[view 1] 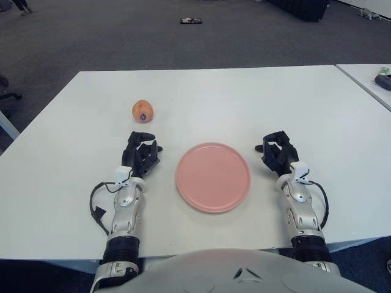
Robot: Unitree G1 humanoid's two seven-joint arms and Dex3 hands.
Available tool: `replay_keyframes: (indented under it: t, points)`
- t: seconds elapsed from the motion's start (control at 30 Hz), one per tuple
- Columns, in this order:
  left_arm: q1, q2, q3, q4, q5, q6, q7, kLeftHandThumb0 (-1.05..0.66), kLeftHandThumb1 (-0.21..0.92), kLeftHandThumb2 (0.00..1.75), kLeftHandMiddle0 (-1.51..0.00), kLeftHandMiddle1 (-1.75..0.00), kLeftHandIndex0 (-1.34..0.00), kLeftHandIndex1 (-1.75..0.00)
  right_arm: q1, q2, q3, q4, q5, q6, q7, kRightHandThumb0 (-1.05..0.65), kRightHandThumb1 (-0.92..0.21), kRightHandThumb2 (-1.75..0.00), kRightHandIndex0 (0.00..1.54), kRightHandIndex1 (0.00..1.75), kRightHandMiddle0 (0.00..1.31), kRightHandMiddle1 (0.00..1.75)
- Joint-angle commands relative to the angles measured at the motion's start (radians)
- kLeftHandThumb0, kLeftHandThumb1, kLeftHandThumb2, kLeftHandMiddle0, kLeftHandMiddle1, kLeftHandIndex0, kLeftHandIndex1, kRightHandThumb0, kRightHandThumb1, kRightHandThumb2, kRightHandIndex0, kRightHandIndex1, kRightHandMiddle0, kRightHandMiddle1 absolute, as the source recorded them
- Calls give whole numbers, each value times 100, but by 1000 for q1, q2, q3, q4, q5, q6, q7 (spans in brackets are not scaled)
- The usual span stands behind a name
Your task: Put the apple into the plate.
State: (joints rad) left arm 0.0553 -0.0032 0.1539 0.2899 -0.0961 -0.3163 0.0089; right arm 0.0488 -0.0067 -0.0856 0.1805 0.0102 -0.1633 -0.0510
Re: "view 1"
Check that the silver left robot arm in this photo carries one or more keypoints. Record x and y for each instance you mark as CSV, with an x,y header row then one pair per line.
x,y
125,207

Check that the black office chair base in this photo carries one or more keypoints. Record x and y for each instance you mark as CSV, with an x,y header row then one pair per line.
x,y
7,95

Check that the person's feet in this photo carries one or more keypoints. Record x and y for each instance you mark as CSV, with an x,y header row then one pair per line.
x,y
26,11

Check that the black cabinet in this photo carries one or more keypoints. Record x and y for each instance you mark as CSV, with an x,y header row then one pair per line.
x,y
299,9

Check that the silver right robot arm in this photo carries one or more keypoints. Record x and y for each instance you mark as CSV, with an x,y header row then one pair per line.
x,y
301,213

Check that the flat dark floor object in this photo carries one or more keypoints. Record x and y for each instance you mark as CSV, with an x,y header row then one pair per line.
x,y
191,20

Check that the green packet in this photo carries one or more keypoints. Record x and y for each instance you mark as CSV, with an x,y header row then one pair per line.
x,y
385,70

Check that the black caster wheel stand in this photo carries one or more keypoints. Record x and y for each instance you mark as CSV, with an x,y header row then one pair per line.
x,y
389,267

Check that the grey robot torso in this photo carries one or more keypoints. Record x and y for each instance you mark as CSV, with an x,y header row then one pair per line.
x,y
214,271

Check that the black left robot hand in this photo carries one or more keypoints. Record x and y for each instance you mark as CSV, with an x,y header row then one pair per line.
x,y
139,158

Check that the white desk leg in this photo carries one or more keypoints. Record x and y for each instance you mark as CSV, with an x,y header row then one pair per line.
x,y
9,123

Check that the grey toy figure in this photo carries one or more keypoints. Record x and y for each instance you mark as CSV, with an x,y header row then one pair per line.
x,y
368,13

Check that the red yellow apple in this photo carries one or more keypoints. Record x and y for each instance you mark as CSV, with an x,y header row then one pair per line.
x,y
142,110

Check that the grey handheld controller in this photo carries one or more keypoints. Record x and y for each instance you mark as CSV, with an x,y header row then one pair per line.
x,y
384,81

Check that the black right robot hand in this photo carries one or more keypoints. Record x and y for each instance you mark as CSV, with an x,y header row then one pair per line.
x,y
282,154

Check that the pink round plate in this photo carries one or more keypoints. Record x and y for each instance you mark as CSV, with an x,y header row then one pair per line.
x,y
213,177

